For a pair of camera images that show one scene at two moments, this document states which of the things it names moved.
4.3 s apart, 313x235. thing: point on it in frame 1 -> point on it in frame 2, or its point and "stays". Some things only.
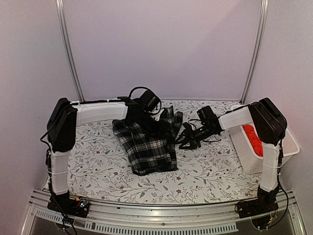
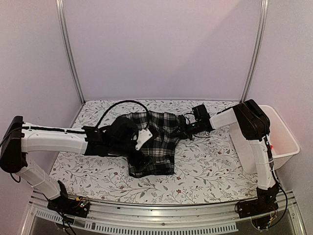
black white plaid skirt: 148,154 stays
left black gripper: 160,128 -> 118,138
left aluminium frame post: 61,19 stays
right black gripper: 193,142 -> 183,129
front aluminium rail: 168,219 stays
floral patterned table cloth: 212,173 stays
